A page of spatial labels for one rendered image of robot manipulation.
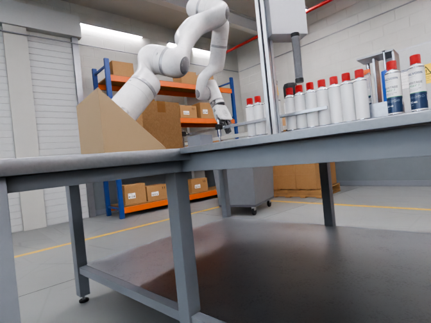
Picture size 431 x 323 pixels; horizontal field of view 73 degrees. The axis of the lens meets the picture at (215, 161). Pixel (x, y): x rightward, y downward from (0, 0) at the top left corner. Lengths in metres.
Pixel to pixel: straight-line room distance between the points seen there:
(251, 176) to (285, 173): 1.48
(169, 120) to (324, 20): 5.50
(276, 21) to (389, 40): 4.84
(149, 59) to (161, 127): 0.41
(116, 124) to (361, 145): 0.72
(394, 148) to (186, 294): 0.83
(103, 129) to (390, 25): 5.65
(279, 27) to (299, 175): 3.81
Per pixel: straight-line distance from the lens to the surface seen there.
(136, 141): 1.03
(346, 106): 1.33
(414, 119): 0.64
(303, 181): 4.97
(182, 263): 1.12
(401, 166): 5.90
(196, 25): 1.44
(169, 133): 1.60
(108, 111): 1.01
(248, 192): 3.78
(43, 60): 5.61
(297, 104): 1.41
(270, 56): 1.37
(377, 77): 1.45
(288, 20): 1.42
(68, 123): 5.43
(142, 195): 5.01
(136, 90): 1.18
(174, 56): 1.26
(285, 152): 0.77
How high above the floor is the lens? 0.78
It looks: level
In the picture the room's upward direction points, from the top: 6 degrees counter-clockwise
